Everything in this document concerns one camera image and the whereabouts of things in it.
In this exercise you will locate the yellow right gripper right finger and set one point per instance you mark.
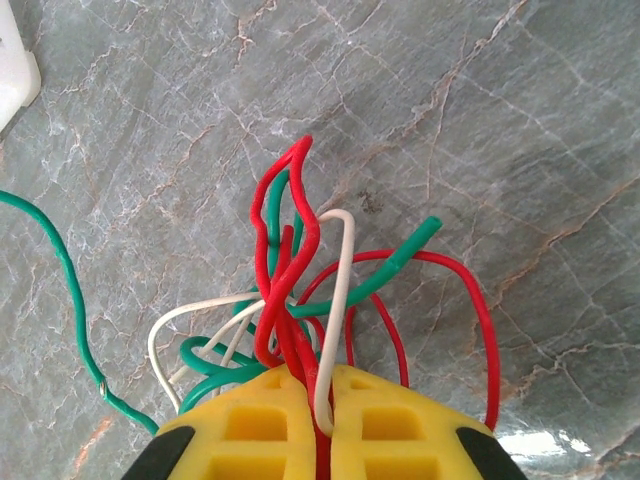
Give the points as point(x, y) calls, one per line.
point(440, 425)

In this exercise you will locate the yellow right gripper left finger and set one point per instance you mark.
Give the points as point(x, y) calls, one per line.
point(210, 415)

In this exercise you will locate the white perforated plastic basket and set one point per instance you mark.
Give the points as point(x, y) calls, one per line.
point(15, 70)

